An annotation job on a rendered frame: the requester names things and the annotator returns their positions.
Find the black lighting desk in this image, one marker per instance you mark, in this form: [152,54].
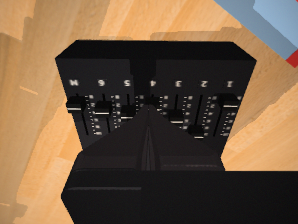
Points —
[196,85]

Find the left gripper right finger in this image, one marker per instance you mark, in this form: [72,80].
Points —
[175,149]

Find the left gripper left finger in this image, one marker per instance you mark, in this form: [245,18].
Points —
[121,148]

